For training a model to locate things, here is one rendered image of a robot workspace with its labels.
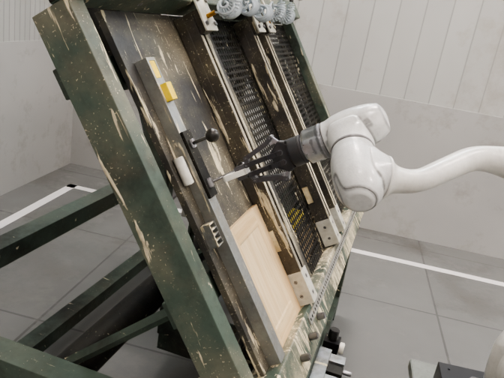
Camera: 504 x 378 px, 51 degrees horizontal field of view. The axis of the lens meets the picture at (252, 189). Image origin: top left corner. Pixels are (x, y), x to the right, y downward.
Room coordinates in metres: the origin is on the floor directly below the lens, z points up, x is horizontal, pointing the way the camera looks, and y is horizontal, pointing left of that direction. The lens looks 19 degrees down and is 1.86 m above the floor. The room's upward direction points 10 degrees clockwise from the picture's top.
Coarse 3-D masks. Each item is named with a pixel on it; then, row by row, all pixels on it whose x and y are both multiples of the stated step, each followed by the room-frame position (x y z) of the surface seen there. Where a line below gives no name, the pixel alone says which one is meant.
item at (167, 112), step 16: (144, 64) 1.45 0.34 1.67; (144, 80) 1.45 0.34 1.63; (160, 80) 1.46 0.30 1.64; (160, 96) 1.43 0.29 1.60; (160, 112) 1.43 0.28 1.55; (176, 112) 1.46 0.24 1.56; (176, 128) 1.42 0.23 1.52; (176, 144) 1.42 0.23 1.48; (192, 176) 1.40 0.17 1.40; (192, 192) 1.40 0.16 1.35; (208, 208) 1.39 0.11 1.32; (224, 224) 1.41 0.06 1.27; (224, 240) 1.37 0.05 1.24; (224, 256) 1.37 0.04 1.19; (240, 256) 1.40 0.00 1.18; (240, 272) 1.36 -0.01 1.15; (240, 288) 1.36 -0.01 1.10; (256, 304) 1.35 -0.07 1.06; (256, 320) 1.34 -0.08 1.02; (256, 336) 1.34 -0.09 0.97; (272, 336) 1.35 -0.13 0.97; (272, 352) 1.32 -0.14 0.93
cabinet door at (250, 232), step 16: (256, 208) 1.71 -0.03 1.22; (240, 224) 1.54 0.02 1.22; (256, 224) 1.65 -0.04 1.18; (240, 240) 1.49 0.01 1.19; (256, 240) 1.60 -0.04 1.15; (256, 256) 1.55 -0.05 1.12; (272, 256) 1.65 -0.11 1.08; (256, 272) 1.50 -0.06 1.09; (272, 272) 1.60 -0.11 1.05; (256, 288) 1.44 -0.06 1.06; (272, 288) 1.55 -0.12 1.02; (288, 288) 1.65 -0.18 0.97; (272, 304) 1.49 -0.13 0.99; (288, 304) 1.59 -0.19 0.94; (272, 320) 1.44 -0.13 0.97; (288, 320) 1.53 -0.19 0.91
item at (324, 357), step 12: (336, 336) 1.71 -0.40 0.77; (324, 348) 1.67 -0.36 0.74; (336, 348) 1.69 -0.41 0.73; (312, 360) 1.49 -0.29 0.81; (324, 360) 1.60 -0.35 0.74; (336, 360) 1.57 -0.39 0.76; (312, 372) 1.52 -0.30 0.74; (324, 372) 1.53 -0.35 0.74; (336, 372) 1.51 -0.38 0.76; (348, 372) 1.57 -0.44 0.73
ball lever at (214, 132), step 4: (212, 128) 1.36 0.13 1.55; (208, 132) 1.35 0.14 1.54; (212, 132) 1.35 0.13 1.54; (216, 132) 1.35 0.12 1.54; (204, 136) 1.39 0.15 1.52; (208, 136) 1.35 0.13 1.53; (212, 136) 1.35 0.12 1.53; (216, 136) 1.35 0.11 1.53; (192, 140) 1.43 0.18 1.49; (196, 140) 1.41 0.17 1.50; (200, 140) 1.40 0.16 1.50; (208, 140) 1.35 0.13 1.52; (212, 140) 1.35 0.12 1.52; (216, 140) 1.36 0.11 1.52; (192, 144) 1.42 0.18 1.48
